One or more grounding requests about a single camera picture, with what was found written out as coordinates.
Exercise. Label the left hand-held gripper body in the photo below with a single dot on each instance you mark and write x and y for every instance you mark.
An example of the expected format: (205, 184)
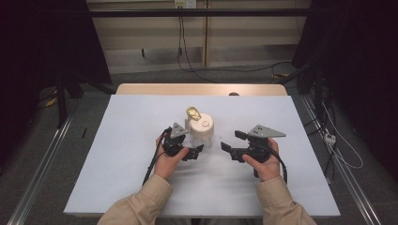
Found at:
(175, 142)

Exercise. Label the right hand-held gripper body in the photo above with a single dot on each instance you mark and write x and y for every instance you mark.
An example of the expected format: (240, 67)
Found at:
(263, 132)

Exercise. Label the person's left hand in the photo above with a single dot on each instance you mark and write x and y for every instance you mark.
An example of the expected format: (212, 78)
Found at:
(167, 165)

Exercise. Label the person's right hand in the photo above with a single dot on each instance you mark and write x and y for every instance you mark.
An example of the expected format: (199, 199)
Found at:
(267, 167)

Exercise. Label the dark table grommet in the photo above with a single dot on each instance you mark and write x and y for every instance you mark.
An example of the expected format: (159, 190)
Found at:
(233, 93)

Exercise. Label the white table mat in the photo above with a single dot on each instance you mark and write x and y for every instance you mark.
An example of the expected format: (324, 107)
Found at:
(125, 150)

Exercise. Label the wooden table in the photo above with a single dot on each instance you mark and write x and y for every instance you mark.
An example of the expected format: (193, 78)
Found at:
(175, 89)

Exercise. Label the white power strip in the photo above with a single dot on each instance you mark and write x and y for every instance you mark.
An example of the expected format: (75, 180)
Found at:
(330, 139)

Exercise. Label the black metal stand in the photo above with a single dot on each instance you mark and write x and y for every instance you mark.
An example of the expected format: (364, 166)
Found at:
(62, 100)
(318, 90)

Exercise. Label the black pen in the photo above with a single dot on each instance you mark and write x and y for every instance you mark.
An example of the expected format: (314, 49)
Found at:
(84, 133)

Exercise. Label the black curtain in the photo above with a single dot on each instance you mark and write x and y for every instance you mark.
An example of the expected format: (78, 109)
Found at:
(359, 62)
(37, 47)

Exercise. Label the black horizontal bar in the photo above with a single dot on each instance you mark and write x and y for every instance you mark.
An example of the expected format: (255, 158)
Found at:
(219, 12)

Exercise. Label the aluminium floor rail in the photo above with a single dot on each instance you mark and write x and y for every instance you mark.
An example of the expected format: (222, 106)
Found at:
(40, 175)
(350, 184)

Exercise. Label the white wall outlet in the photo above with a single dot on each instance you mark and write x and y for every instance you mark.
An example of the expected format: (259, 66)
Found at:
(185, 3)

